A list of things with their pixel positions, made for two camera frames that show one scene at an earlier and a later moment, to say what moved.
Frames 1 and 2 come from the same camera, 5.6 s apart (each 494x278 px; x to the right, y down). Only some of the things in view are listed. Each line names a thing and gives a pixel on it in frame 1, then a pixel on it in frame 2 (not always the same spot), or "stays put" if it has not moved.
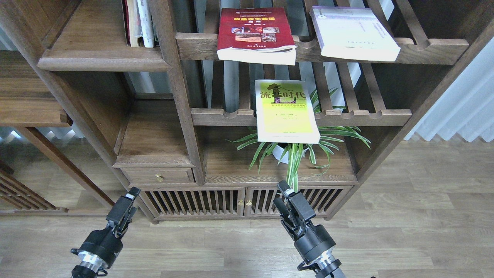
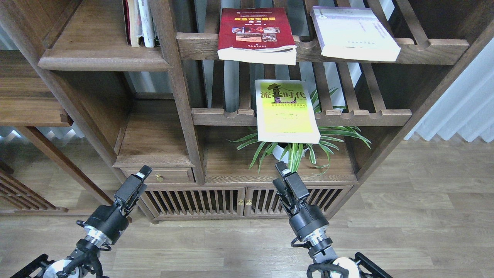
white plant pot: (278, 151) stays put
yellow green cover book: (284, 113) stays put
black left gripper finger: (121, 207) to (128, 192)
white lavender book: (354, 33) stays put
